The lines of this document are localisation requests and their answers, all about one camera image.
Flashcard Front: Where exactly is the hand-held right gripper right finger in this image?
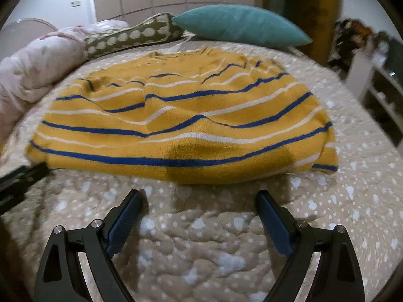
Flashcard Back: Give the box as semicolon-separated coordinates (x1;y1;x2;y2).
256;190;364;302

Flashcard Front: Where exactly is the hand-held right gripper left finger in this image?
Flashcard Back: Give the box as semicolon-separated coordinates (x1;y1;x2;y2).
33;189;147;302

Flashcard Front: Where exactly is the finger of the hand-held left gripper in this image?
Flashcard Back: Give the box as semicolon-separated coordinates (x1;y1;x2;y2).
0;162;51;212

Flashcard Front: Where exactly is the yellow striped sweater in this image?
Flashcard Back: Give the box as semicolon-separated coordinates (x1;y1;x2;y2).
27;47;339;185

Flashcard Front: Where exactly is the beige dotted bedspread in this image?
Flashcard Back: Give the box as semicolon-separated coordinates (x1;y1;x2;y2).
0;39;403;302

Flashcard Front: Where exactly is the pink floral duvet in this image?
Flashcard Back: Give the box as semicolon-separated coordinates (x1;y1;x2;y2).
0;20;130;152

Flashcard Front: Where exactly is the round clear chair back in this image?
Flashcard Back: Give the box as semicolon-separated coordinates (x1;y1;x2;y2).
0;17;59;40

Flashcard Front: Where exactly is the green patterned pillow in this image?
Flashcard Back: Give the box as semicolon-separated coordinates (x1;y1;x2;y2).
83;13;187;59

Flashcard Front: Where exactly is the white shelf unit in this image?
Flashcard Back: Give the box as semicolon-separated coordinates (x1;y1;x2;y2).
330;18;403;134

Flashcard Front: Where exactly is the teal ribbed pillow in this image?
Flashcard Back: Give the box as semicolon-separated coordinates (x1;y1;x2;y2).
172;5;313;50

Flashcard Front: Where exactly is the wooden door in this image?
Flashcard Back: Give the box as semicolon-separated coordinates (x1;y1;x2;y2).
317;0;343;67

